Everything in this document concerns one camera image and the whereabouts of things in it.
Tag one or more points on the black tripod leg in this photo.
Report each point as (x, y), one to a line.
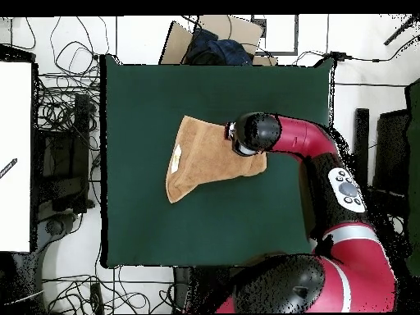
(400, 31)

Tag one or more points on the black stand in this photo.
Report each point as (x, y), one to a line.
(390, 147)
(80, 131)

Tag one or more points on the white panel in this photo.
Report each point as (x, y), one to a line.
(14, 131)

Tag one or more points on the dark green table cloth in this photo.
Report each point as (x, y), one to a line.
(147, 229)

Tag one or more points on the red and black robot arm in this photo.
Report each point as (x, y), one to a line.
(344, 269)

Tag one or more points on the black square frame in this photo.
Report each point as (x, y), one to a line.
(279, 52)

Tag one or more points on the black marker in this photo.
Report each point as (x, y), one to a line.
(9, 167)

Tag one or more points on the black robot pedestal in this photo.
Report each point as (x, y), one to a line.
(183, 288)

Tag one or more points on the orange terry towel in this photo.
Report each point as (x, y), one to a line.
(203, 157)

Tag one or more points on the dark blue jeans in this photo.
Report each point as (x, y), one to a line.
(226, 49)

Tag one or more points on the black power strip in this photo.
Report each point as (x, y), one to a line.
(96, 298)

